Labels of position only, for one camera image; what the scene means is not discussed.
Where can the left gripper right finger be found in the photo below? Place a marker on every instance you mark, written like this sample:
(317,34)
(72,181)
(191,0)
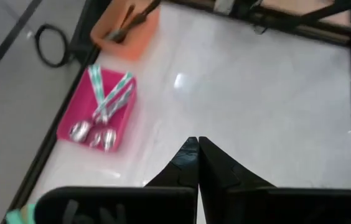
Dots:
(241,202)

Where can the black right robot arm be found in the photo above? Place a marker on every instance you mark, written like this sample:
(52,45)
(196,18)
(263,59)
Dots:
(318,14)

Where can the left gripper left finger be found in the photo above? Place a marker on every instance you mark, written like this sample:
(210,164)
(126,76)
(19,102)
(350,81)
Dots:
(163,202)

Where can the pink plastic bin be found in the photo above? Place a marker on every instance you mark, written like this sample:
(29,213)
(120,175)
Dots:
(79,102)

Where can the orange plastic bin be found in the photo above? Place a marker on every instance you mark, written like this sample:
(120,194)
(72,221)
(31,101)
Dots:
(138,46)

